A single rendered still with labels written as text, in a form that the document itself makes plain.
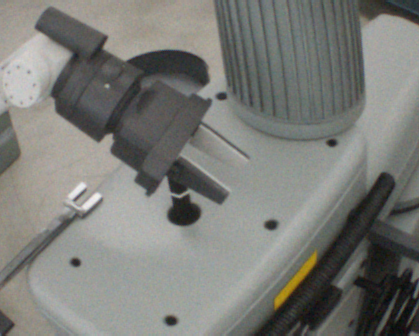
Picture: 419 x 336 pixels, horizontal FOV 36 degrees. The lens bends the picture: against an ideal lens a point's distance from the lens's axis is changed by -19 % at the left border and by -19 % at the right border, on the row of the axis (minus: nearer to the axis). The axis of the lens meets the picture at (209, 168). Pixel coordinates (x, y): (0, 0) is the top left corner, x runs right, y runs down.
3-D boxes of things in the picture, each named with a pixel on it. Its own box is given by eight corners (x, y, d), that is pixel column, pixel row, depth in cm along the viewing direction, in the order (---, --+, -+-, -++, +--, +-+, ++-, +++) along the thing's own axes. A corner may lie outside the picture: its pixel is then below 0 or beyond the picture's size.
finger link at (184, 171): (221, 203, 80) (168, 169, 79) (234, 187, 77) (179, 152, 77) (215, 214, 79) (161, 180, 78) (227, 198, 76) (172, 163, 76)
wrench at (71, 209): (-7, 306, 77) (-10, 302, 77) (-22, 290, 79) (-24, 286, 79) (103, 200, 89) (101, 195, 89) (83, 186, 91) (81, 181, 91)
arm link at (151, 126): (192, 134, 87) (107, 82, 87) (225, 83, 80) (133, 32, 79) (140, 215, 79) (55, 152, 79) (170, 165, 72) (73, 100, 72)
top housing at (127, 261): (181, 423, 79) (157, 380, 68) (44, 336, 92) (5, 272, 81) (373, 208, 104) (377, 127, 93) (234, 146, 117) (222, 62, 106)
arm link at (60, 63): (56, 147, 77) (-6, 99, 77) (97, 97, 85) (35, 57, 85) (90, 71, 70) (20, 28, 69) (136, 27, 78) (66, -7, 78)
